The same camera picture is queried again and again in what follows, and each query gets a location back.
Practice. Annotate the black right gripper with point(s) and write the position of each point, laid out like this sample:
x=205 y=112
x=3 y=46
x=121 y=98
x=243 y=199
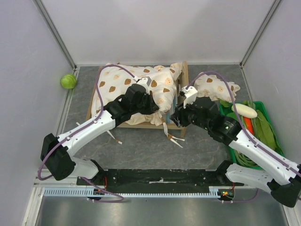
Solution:
x=178 y=117

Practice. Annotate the bear print small pillow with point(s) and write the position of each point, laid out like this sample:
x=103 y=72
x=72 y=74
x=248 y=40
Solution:
x=212 y=87

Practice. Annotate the white radish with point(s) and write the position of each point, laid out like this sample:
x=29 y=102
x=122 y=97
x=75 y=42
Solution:
x=244 y=111

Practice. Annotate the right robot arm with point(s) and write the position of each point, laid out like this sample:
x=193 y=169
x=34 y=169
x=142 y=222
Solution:
x=278 y=175

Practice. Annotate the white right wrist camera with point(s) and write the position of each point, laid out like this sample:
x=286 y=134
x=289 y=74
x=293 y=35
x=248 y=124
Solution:
x=190 y=94

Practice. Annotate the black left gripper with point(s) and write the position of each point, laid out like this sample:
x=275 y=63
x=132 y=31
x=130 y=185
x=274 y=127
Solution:
x=152 y=107

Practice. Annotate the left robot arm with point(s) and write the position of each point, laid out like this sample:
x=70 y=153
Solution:
x=58 y=152

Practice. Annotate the orange carrot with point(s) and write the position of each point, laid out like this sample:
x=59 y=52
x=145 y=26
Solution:
x=248 y=124

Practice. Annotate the wooden pet bed frame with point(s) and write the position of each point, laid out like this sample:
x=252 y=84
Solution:
x=165 y=89

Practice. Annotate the blue white striped mattress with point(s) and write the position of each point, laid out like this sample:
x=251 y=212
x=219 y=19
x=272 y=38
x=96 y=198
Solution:
x=171 y=110

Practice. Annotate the white cable duct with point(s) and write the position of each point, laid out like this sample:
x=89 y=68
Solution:
x=93 y=193

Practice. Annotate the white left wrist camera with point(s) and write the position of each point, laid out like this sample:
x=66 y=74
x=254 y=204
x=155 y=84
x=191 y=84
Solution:
x=143 y=81

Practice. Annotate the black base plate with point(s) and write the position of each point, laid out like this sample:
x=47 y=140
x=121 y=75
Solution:
x=159 y=180

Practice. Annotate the green beans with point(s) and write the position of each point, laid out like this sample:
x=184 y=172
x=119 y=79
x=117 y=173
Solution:
x=243 y=160

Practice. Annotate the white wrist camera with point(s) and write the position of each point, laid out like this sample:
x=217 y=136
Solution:
x=190 y=94
x=143 y=81

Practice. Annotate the green cabbage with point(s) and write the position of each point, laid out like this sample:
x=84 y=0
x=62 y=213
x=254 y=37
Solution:
x=68 y=81

